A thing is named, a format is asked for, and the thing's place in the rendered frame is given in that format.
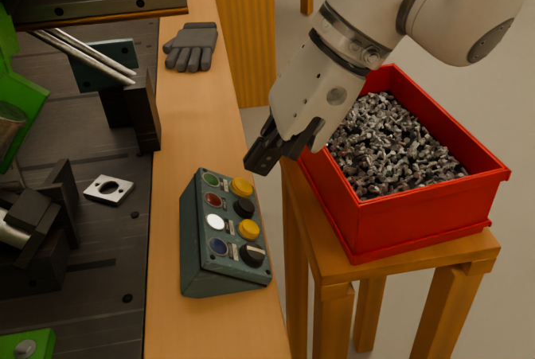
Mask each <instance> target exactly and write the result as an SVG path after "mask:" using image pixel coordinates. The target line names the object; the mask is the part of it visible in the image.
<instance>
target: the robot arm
mask: <svg viewBox="0 0 535 359"><path fill-rule="evenodd" d="M524 2H525V0H325V1H324V3H323V4H322V6H321V7H320V9H319V10H318V12H317V13H316V15H315V16H314V18H313V19H312V21H311V24H312V25H313V27H314V28H312V29H311V30H310V32H309V33H308V35H309V37H308V39H307V40H306V41H305V42H304V44H303V45H302V46H301V47H300V49H299V50H298V51H297V53H296V54H295V55H294V56H293V57H292V58H291V60H290V61H289V63H288V64H287V66H286V67H285V68H284V70H283V71H282V72H281V73H280V75H279V77H278V78H277V80H276V81H275V83H274V84H273V86H272V87H271V90H270V92H269V95H268V100H269V103H270V114H269V116H268V119H267V121H266V123H265V124H264V126H263V127H262V129H261V131H260V135H261V136H263V137H260V136H259V137H258V138H257V139H256V141H255V142H254V143H253V145H252V146H251V148H250V149H249V151H248V152H247V154H246V155H245V156H244V157H243V163H244V168H245V169H246V170H248V171H251V172H253V173H255V174H259V175H261V176H263V177H265V176H267V175H268V174H269V173H270V171H271V170H272V168H273V167H274V166H275V164H276V163H277V162H278V161H279V160H280V158H281V157H282V156H285V157H287V158H289V159H292V160H294V161H296V160H297V159H298V158H299V155H300V154H301V153H302V151H303V149H304V147H305V145H307V147H308V149H309V151H310V152H312V153H314V154H315V153H317V152H319V151H320V150H321V149H322V148H323V146H324V145H325V144H326V142H327V141H328V140H329V138H330V137H331V135H332V134H333V133H334V132H335V130H336V129H337V128H338V126H339V124H340V123H341V122H342V120H343V119H344V118H345V116H346V114H347V113H348V111H349V110H350V108H351V107H352V106H353V103H354V102H355V100H356V98H357V97H358V95H359V93H360V92H361V90H362V88H363V86H364V84H365V82H366V78H365V76H368V75H369V73H370V69H371V70H378V69H379V67H380V66H381V65H382V64H383V63H384V61H385V60H386V59H387V57H388V56H389V55H390V53H391V52H392V51H393V50H394V49H395V48H396V46H397V45H398V44H399V43H400V41H401V40H402V39H403V38H404V37H405V36H406V35H408V36H409V37H410V38H411V39H413V40H414V41H415V42H416V43H417V44H418V45H420V46H421V47H422V48H423V49H425V50H426V51H427V52H428V53H430V54H431V55H432V56H433V57H435V58H436V59H438V60H440V61H442V62H443V63H444V64H448V65H451V66H455V67H466V66H469V65H472V64H475V63H477V62H479V61H480V60H481V59H483V58H485V57H486V56H487V55H488V54H489V53H490V52H491V51H492V50H493V49H494V48H495V47H496V45H497V44H498V43H500V42H501V40H502V39H503V37H504V35H505V34H506V32H507V30H508V29H509V28H510V27H511V25H512V23H513V21H514V19H515V18H516V16H517V14H518V12H519V10H520V9H521V7H522V6H523V4H524Z"/></svg>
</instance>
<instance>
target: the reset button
mask: <svg viewBox="0 0 535 359"><path fill-rule="evenodd" d="M239 230H240V232H241V234H242V235H243V236H245V237H247V238H249V239H255V238H256V237H257V236H258V235H259V233H260V229H259V227H258V225H257V224H256V223H255V222H254V221H252V220H249V219H245V220H242V221H241V222H240V224H239Z"/></svg>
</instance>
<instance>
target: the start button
mask: <svg viewBox="0 0 535 359"><path fill-rule="evenodd" d="M230 186H231V188H232V190H233V192H234V193H236V194H237V195H239V196H241V197H250V195H251V194H252V186H251V184H250V183H249V182H248V181H246V180H245V179H243V178H233V180H232V181H231V183H230Z"/></svg>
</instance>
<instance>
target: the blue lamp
mask: <svg viewBox="0 0 535 359"><path fill-rule="evenodd" d="M209 244H210V247H211V249H213V250H214V251H215V252H216V253H218V254H225V253H226V252H227V247H226V245H225V243H224V242H223V241H221V240H219V239H211V240H210V242H209Z"/></svg>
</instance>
